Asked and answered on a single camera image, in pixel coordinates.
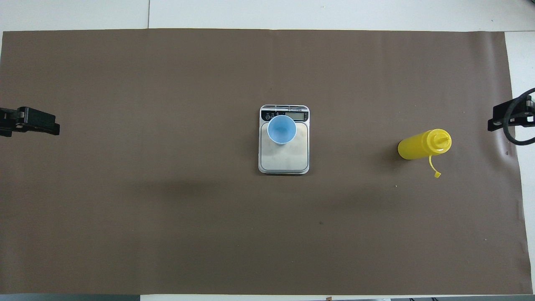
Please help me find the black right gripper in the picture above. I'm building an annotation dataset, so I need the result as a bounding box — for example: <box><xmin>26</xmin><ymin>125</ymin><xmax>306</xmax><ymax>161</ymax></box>
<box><xmin>487</xmin><ymin>95</ymin><xmax>535</xmax><ymax>132</ymax></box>

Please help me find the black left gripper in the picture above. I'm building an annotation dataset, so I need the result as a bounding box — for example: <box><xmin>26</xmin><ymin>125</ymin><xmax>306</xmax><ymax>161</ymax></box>
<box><xmin>0</xmin><ymin>107</ymin><xmax>60</xmax><ymax>138</ymax></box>

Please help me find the yellow squeeze bottle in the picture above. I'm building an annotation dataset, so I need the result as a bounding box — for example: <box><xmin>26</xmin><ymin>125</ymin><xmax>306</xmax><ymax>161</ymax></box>
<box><xmin>397</xmin><ymin>129</ymin><xmax>452</xmax><ymax>179</ymax></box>

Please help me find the blue plastic cup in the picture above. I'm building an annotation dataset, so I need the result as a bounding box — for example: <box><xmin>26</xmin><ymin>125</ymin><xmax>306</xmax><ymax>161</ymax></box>
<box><xmin>267</xmin><ymin>115</ymin><xmax>298</xmax><ymax>145</ymax></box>

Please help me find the silver digital kitchen scale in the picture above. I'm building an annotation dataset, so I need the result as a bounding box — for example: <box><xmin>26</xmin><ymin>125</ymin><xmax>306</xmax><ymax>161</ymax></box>
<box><xmin>258</xmin><ymin>105</ymin><xmax>311</xmax><ymax>175</ymax></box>

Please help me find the brown table mat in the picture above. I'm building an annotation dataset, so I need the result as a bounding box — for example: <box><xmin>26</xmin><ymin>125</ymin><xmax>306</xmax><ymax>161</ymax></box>
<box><xmin>0</xmin><ymin>28</ymin><xmax>533</xmax><ymax>295</ymax></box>

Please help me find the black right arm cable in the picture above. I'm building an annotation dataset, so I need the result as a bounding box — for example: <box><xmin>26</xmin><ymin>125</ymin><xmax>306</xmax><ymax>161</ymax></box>
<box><xmin>503</xmin><ymin>88</ymin><xmax>535</xmax><ymax>146</ymax></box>

